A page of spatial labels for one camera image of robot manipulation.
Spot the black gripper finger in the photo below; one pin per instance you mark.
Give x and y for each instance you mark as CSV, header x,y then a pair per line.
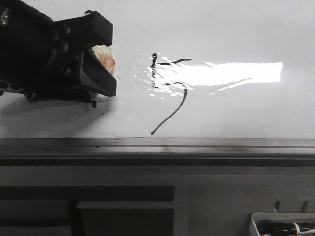
x,y
98,27
91,76

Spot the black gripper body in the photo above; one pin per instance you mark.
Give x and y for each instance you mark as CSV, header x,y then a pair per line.
x,y
43,59

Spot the white taped whiteboard marker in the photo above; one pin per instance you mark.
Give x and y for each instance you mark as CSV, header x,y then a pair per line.
x,y
104,64

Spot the white marker tray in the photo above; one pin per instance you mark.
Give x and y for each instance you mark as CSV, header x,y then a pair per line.
x,y
261,218

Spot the black marker in tray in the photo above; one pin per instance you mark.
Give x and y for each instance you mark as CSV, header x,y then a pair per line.
x,y
287,229

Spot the white whiteboard with aluminium frame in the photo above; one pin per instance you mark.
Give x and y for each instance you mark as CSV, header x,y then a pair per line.
x,y
192,76

